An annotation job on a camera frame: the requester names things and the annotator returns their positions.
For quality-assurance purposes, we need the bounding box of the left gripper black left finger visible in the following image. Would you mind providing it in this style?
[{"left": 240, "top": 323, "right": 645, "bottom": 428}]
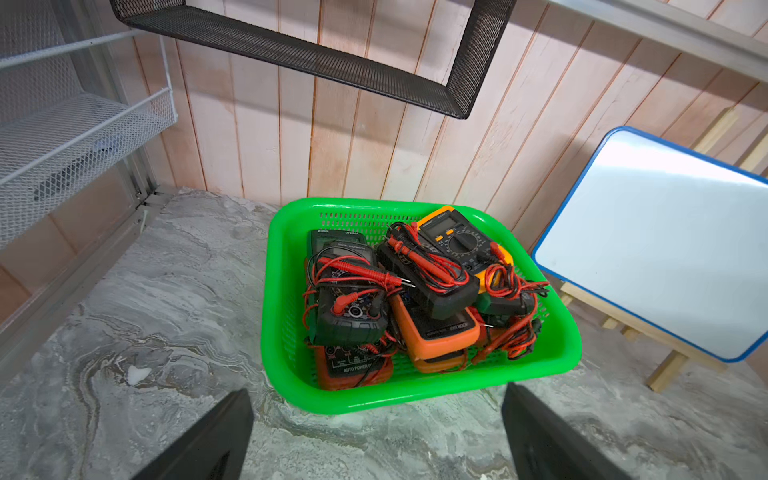
[{"left": 135, "top": 389, "right": 254, "bottom": 479}]

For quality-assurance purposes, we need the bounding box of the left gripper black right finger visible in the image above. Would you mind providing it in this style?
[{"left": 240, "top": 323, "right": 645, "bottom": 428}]
[{"left": 501, "top": 383, "right": 629, "bottom": 479}]

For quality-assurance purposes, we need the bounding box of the orange black multimeter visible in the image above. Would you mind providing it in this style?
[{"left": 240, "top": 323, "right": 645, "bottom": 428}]
[{"left": 413, "top": 350, "right": 467, "bottom": 373}]

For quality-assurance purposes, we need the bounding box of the green horizontal multimeter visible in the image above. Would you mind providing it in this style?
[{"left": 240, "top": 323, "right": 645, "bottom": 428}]
[{"left": 471, "top": 292, "right": 542, "bottom": 360}]

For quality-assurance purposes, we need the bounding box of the orange multimeter green face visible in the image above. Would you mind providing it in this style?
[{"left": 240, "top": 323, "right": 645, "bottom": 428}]
[{"left": 388, "top": 294, "right": 480, "bottom": 363}]

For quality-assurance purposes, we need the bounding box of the red black multimeter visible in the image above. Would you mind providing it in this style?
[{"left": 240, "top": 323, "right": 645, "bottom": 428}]
[{"left": 312, "top": 346, "right": 394, "bottom": 391}]

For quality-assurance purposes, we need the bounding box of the small black multimeter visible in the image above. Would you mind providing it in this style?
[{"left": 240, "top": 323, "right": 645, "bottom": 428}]
[{"left": 375, "top": 221, "right": 480, "bottom": 320}]

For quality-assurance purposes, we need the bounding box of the dark green multimeter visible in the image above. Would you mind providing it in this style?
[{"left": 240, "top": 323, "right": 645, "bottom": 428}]
[{"left": 303, "top": 229, "right": 408, "bottom": 347}]

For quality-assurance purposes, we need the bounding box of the yellow multimeter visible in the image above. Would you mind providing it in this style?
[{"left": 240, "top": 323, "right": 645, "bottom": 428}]
[{"left": 416, "top": 205, "right": 514, "bottom": 294}]

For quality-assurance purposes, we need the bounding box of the wooden easel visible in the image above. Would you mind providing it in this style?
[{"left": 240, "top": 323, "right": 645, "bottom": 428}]
[{"left": 557, "top": 107, "right": 768, "bottom": 394}]

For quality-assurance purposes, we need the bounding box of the blue framed whiteboard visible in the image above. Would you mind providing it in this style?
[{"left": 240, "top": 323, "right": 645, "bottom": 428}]
[{"left": 532, "top": 127, "right": 767, "bottom": 363}]

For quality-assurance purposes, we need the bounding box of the white wire shelf rack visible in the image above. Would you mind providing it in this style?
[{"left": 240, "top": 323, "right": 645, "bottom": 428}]
[{"left": 1, "top": 1, "right": 177, "bottom": 246}]

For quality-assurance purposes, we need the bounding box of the black mesh wall basket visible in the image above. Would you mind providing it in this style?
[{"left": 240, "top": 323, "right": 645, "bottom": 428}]
[{"left": 111, "top": 1, "right": 516, "bottom": 120}]

